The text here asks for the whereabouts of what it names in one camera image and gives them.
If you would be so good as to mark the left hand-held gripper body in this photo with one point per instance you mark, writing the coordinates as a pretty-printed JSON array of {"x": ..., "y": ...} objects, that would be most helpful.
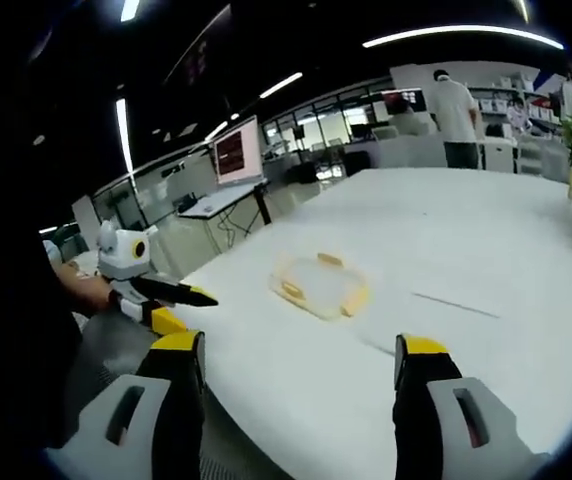
[{"x": 123, "y": 252}]

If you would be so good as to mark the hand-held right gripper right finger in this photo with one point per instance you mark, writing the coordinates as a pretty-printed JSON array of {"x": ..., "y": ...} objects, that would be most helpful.
[{"x": 431, "y": 400}]

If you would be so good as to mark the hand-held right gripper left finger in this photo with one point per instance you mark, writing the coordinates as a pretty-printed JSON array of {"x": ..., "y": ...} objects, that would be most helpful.
[{"x": 163, "y": 400}]

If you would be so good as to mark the tan plastic buckle part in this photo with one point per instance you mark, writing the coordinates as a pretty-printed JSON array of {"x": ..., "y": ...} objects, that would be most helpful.
[
  {"x": 292, "y": 290},
  {"x": 330, "y": 260}
]

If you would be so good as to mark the person's left hand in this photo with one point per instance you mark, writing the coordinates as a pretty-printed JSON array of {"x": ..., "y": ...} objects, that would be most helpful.
[{"x": 86, "y": 292}]

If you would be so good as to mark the white desk with black legs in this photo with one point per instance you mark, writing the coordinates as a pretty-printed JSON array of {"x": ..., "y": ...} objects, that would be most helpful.
[{"x": 226, "y": 200}]

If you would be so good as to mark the person's dark clothing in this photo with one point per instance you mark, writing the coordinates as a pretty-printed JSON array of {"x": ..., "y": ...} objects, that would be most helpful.
[{"x": 36, "y": 325}]

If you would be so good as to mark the ceiling light strip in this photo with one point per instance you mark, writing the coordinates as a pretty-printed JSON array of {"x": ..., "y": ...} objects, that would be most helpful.
[
  {"x": 281, "y": 85},
  {"x": 216, "y": 131},
  {"x": 124, "y": 135}
]

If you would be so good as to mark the computer monitor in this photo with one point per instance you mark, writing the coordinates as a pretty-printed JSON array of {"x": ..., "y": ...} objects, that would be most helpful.
[{"x": 238, "y": 150}]

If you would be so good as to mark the white counter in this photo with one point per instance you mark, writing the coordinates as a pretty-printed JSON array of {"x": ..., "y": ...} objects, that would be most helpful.
[{"x": 408, "y": 147}]

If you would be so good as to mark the white storage shelves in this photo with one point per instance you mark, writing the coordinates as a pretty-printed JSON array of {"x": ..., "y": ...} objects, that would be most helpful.
[{"x": 511, "y": 100}]

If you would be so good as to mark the long curved ceiling light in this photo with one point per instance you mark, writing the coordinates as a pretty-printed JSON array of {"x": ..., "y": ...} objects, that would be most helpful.
[{"x": 466, "y": 31}]

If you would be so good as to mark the wall screen with red picture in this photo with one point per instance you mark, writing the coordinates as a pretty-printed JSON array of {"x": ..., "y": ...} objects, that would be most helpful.
[{"x": 403, "y": 100}]

